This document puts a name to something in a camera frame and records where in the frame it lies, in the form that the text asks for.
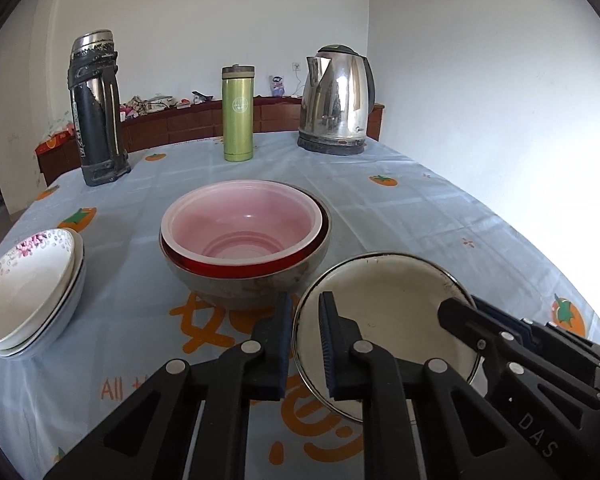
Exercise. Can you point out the red plastic bowl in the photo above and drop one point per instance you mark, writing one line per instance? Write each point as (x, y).
(215, 267)

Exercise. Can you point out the orange printed box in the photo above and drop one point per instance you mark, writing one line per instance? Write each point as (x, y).
(55, 142)

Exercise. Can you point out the black vacuum flask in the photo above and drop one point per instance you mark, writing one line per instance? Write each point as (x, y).
(97, 125)

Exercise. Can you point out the floral cloth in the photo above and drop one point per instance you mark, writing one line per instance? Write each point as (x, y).
(140, 106)

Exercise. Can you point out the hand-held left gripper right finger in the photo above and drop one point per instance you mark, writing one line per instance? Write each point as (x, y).
(327, 345)

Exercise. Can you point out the plain white plate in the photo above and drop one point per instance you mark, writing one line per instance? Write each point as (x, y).
(77, 305)

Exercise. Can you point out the white plastic packet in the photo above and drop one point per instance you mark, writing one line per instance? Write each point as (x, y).
(277, 86)

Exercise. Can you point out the green tumbler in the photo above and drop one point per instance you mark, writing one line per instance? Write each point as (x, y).
(237, 120)

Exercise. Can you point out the white enamel bowl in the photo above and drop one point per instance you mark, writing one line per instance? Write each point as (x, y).
(395, 290)

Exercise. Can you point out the stainless steel bowl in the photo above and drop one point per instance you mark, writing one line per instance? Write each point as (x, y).
(245, 290)

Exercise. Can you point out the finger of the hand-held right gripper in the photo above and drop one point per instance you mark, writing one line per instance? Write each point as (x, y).
(515, 360)
(500, 317)

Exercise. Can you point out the white plate with red flowers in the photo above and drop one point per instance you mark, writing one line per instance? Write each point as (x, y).
(75, 280)

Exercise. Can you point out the pink plastic bowl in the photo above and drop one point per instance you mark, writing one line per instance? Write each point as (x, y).
(240, 220)

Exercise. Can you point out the light blue printed tablecloth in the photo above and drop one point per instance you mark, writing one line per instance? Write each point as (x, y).
(405, 210)

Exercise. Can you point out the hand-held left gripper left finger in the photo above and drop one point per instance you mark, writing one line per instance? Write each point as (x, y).
(282, 355)

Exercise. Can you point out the brown wooden cabinet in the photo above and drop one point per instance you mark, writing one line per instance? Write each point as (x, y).
(180, 125)

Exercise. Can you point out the stainless steel electric kettle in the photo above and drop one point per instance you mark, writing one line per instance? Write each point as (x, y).
(337, 100)

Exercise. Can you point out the pink floral rimmed plate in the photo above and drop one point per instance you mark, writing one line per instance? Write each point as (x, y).
(25, 285)

